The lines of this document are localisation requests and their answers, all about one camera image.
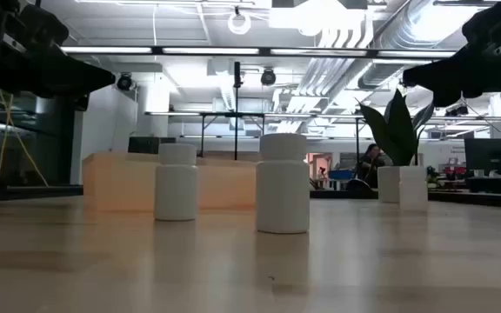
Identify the black studio light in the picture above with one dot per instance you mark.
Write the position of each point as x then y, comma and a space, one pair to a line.
457, 111

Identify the person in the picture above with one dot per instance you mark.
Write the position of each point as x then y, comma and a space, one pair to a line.
370, 167

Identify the black box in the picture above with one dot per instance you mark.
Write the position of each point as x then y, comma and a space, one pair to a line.
144, 145

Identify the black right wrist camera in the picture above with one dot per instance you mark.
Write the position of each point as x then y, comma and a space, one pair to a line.
487, 21

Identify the black computer monitor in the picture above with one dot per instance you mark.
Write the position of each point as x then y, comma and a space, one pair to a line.
490, 156

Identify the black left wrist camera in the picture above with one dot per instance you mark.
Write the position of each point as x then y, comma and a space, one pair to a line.
44, 26

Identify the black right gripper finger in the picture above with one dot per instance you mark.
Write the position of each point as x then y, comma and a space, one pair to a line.
450, 89
435, 71

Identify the black office chair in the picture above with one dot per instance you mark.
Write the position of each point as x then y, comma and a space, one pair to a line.
359, 186

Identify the black round spotlight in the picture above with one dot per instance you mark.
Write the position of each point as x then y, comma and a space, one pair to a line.
124, 81
268, 77

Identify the white round plant pot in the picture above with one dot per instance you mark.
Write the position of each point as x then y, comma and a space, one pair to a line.
388, 184

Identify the black vertical pole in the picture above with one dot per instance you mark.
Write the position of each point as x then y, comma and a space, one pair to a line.
236, 113

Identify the blue bin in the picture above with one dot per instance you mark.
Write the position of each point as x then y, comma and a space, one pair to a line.
341, 175

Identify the green leafy plant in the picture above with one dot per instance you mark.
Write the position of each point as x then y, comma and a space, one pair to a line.
396, 130

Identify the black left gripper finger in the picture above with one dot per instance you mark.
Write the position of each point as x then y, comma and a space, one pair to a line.
74, 90
89, 76

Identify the small black robot arm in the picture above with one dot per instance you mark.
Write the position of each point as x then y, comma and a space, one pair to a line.
321, 173

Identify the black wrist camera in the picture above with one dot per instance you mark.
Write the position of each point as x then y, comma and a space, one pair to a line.
487, 21
44, 26

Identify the orange translucent plastic basket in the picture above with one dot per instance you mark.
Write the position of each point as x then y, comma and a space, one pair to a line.
120, 182

